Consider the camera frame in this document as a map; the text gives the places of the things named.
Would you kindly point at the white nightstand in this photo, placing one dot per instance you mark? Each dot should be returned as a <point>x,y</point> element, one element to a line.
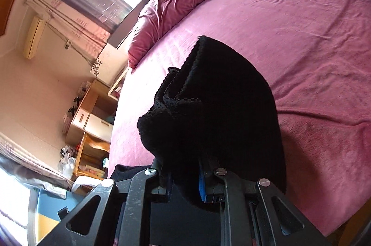
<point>116,86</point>

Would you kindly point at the wall power socket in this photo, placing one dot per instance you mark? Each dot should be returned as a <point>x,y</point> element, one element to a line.
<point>67,45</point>

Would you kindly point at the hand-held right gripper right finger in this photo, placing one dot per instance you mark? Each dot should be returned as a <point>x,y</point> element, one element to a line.
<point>202,185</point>

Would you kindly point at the wooden desk with white doors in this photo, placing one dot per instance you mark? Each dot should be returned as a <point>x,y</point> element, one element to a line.
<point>87,118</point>

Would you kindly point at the white plastic bag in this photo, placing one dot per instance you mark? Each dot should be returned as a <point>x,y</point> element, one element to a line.
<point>68,165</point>

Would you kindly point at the wooden panel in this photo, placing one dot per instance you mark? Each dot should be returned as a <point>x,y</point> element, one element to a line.
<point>11,8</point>

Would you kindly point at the bed with pink sheet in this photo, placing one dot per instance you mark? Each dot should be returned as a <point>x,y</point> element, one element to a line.
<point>304,31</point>

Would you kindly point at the pale striped curtain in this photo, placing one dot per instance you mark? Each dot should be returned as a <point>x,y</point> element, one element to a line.
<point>32,165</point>

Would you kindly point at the floral headboard panel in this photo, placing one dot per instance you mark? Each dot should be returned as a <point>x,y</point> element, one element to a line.
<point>107,57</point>

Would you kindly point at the black stand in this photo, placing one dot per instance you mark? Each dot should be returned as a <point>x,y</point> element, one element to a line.
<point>78,100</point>
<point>71,112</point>

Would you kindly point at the pink patterned curtain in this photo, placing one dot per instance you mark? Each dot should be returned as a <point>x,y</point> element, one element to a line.
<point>75,24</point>

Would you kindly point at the wooden side table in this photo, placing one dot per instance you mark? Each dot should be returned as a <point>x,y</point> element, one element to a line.
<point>92,144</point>

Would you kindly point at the cream air conditioner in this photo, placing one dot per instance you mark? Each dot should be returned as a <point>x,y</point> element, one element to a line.
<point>33,37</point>

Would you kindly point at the black pants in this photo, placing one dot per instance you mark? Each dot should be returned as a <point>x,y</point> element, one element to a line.
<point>226,104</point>

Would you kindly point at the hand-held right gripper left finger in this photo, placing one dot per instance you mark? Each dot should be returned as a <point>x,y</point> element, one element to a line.
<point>159,191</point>

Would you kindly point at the white plastic chair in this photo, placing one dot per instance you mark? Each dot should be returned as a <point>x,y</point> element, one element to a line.
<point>84,181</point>

